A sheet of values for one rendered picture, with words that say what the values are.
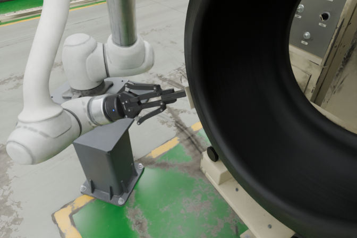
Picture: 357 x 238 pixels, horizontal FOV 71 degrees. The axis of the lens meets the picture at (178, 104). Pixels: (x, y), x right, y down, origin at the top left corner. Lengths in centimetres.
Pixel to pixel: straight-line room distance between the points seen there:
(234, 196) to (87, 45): 79
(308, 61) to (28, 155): 110
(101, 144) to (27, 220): 86
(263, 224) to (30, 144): 59
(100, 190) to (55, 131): 108
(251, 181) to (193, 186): 116
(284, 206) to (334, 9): 88
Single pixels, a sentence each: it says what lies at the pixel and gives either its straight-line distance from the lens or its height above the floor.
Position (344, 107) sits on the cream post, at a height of 99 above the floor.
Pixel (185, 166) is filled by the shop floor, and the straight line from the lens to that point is 180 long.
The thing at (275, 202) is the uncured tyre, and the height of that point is 100.
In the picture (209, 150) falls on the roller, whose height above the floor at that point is 91.
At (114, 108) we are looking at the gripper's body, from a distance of 71.
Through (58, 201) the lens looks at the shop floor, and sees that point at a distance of 181.
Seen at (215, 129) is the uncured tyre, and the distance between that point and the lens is 59.
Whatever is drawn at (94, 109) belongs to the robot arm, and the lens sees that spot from 75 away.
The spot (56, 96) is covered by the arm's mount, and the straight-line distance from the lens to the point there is 129.
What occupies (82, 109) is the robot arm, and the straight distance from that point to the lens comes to 77.
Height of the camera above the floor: 143
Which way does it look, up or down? 39 degrees down
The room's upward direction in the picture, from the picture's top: straight up
